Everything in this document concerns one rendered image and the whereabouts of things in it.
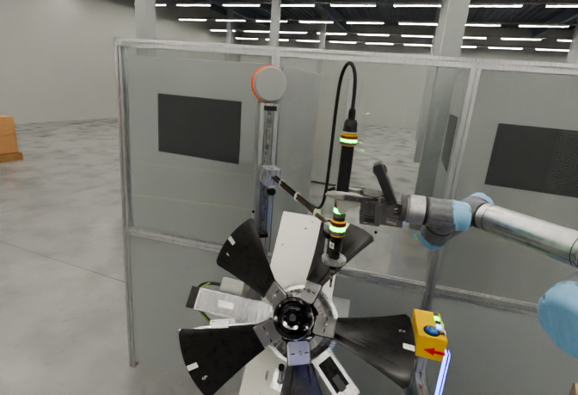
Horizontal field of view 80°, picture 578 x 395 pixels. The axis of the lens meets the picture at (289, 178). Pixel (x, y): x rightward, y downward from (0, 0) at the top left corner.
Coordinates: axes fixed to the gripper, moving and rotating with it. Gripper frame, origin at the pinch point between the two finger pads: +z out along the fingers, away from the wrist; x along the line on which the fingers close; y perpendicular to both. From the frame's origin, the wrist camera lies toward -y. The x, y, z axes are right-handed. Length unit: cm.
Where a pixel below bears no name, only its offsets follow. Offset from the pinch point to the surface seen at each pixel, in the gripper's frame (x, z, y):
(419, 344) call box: 21, -35, 58
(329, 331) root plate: -2.4, -4.4, 42.8
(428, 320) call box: 31, -39, 54
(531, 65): 71, -66, -42
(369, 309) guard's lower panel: 70, -20, 81
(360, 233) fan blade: 15.1, -9.6, 17.5
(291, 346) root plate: -6.8, 6.0, 47.3
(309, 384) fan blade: -10, -1, 56
